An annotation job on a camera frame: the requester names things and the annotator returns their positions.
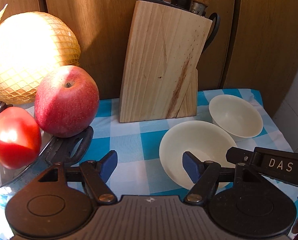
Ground black scissors in block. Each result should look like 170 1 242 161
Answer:
202 12 221 53

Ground red tomato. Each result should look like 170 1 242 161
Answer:
0 107 41 170

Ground yellow pomelo in net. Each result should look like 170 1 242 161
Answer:
0 9 81 105

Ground small far cream bowl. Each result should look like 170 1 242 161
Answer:
209 94 263 142

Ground blue white checkered tablecloth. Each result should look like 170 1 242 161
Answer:
0 89 292 239

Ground wooden knife block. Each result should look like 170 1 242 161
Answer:
119 1 212 122

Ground red apple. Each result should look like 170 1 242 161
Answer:
34 65 100 138

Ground steel pan with lid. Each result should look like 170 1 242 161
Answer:
0 101 94 194

